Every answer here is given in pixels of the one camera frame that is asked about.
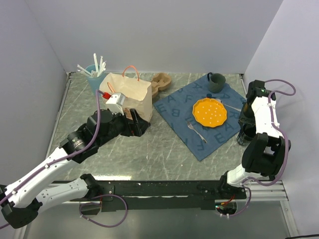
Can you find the dark green mug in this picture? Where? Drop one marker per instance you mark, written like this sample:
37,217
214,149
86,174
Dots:
216,82

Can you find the orange dotted plate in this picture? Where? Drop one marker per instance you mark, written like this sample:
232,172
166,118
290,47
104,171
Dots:
209,112

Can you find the silver fork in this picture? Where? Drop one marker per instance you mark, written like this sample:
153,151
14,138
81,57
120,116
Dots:
190,126

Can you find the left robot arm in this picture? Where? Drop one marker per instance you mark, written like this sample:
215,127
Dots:
23,200

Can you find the black mounting base rail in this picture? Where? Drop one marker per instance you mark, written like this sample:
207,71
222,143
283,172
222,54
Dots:
148,195

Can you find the blue letter-print cloth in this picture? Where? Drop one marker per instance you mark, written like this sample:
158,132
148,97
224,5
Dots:
176,109

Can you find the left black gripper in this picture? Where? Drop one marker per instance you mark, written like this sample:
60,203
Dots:
136,126

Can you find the dark takeout coffee cup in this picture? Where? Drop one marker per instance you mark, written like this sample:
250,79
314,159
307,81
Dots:
246,134

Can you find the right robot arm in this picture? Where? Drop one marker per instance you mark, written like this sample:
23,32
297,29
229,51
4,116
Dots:
267,146

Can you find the brown paper takeout bag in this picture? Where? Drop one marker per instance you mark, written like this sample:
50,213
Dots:
138,92

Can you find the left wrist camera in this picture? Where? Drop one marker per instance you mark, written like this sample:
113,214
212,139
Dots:
115,102

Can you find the blue plastic cup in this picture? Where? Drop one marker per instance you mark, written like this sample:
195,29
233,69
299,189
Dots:
95,82

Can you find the white wrapped straw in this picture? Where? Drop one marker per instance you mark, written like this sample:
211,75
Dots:
83,71
101,67
96,64

